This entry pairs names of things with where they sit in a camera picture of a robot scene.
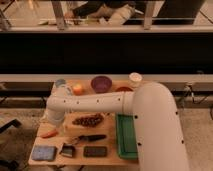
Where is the blue sponge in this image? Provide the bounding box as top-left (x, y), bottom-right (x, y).
top-left (31, 145), bottom-right (57, 161)

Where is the dark grape bunch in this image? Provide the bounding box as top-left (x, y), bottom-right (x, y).
top-left (72, 113), bottom-right (104, 127)

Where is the white paper cup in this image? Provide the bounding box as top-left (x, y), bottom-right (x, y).
top-left (129, 72), bottom-right (142, 88)

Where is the blue cup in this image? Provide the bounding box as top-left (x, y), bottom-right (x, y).
top-left (55, 79), bottom-right (66, 88)

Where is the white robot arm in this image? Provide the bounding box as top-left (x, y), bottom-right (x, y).
top-left (46, 82), bottom-right (190, 171)

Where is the black handled knife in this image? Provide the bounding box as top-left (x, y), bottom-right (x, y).
top-left (77, 134), bottom-right (107, 143)

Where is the green plastic tray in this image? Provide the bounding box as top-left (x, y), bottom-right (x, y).
top-left (115, 114), bottom-right (138, 160)

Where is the orange apple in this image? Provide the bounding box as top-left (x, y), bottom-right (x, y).
top-left (72, 84), bottom-right (83, 95)

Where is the red bowl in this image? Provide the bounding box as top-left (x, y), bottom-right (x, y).
top-left (115, 87), bottom-right (133, 92)

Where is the purple bowl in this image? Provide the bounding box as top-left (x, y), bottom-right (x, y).
top-left (91, 76), bottom-right (112, 93)

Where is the black rectangular block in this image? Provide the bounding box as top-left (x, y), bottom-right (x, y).
top-left (83, 146), bottom-right (107, 157)

